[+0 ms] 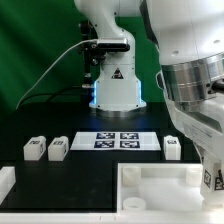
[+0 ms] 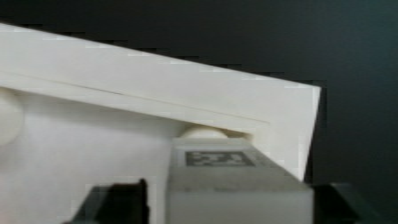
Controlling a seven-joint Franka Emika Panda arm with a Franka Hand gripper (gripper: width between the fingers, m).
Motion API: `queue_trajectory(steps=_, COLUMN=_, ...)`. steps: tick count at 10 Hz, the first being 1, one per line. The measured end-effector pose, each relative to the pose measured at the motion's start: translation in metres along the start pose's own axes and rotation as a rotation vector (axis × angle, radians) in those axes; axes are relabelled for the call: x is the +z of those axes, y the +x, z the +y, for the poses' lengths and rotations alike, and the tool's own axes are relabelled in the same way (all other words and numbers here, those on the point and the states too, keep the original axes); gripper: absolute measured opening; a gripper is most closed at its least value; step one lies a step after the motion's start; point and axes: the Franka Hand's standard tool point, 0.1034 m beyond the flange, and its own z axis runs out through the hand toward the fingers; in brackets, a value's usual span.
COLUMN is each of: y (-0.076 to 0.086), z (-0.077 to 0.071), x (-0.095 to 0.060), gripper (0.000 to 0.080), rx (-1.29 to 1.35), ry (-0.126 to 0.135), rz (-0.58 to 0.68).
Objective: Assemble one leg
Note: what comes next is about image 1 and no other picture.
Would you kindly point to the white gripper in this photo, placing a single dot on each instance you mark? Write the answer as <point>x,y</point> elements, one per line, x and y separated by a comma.
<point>204,127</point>

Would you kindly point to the white square tabletop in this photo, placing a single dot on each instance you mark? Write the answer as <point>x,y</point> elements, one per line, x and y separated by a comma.
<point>163,187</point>

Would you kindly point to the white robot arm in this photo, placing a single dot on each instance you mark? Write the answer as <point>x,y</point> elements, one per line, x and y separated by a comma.
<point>189,37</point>

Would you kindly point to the white base tag plate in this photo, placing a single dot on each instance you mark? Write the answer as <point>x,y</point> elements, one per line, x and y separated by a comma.
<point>137,141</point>

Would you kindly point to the white L-shaped obstacle fence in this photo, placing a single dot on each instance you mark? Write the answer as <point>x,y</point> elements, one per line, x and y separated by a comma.
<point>118,217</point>

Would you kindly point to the black camera on mount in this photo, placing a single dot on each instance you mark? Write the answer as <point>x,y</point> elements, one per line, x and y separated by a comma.
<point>113,45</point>

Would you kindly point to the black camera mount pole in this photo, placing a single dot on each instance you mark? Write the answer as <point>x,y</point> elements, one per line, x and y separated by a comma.
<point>87,32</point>

